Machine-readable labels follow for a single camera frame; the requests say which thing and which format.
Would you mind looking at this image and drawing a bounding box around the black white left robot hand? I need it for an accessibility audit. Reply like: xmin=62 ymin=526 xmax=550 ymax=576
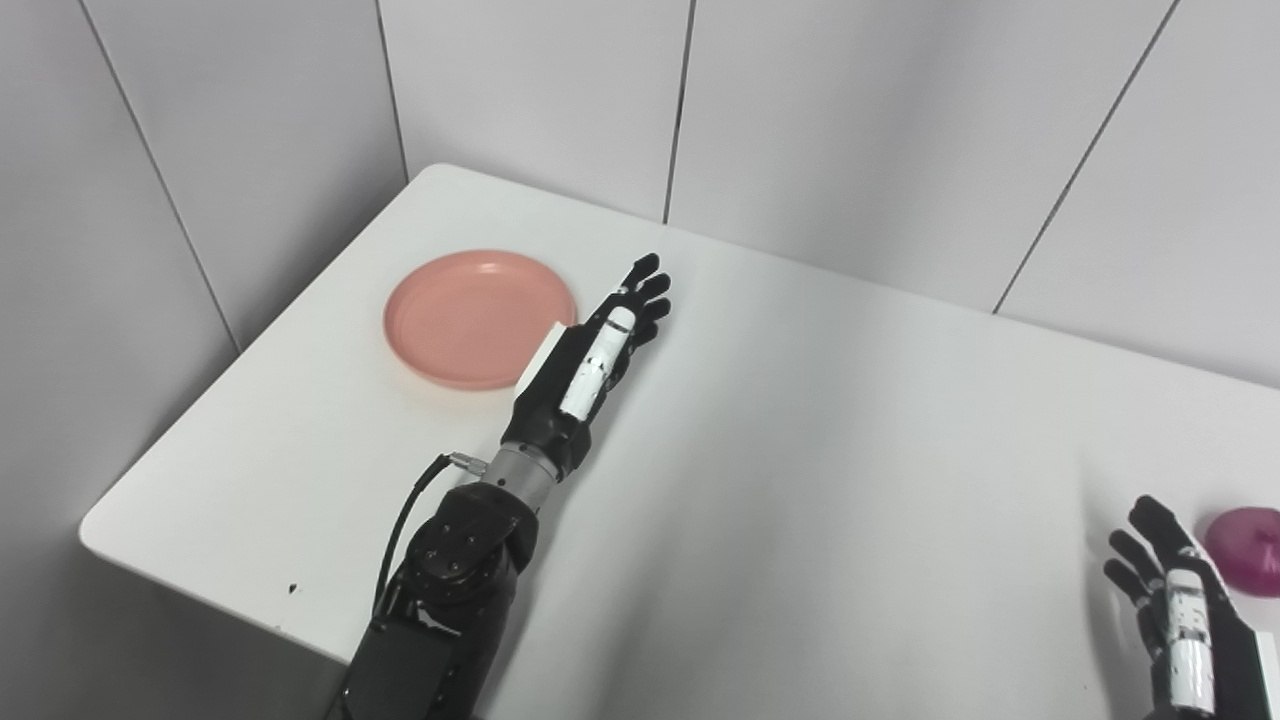
xmin=500 ymin=253 xmax=673 ymax=479

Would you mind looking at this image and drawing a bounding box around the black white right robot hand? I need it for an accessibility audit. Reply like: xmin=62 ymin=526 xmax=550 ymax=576
xmin=1103 ymin=495 xmax=1280 ymax=720

